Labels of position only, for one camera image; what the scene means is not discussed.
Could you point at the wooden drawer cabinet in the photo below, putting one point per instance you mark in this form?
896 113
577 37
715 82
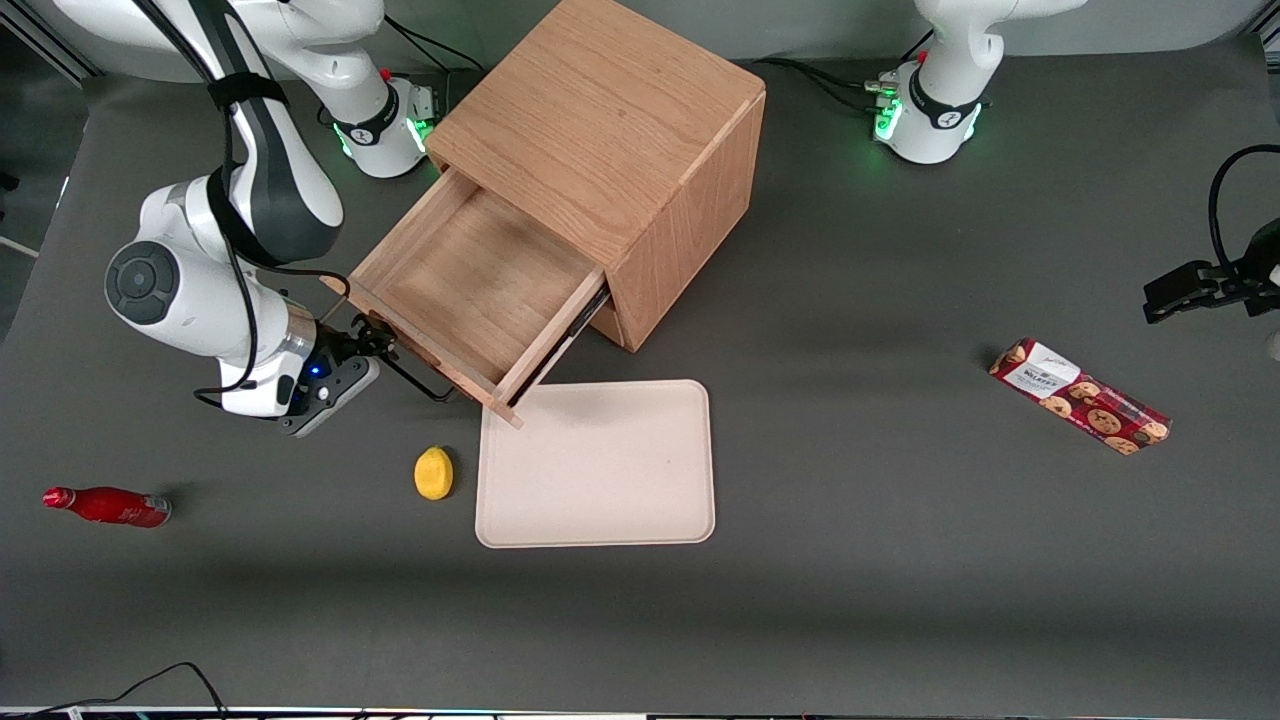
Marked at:
600 100

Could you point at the yellow lemon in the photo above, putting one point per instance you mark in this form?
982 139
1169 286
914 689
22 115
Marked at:
433 475

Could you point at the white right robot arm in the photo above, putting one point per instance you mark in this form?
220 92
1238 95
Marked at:
270 190

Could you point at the beige rectangular tray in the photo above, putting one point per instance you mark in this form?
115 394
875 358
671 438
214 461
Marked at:
595 465

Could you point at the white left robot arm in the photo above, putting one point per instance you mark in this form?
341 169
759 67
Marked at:
940 100

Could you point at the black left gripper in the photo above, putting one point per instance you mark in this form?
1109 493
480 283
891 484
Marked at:
1232 279

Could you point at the red cookie box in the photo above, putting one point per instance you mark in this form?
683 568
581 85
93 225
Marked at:
1080 398

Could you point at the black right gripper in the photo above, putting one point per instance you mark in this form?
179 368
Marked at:
343 347

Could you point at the wooden drawer front panel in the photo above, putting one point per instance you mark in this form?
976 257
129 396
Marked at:
605 325

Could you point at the wooden drawer with large interior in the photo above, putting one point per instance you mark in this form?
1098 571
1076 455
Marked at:
480 290

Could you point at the red bottle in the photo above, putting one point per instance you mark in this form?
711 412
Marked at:
110 506

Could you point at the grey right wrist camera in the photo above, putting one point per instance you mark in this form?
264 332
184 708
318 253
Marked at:
335 400

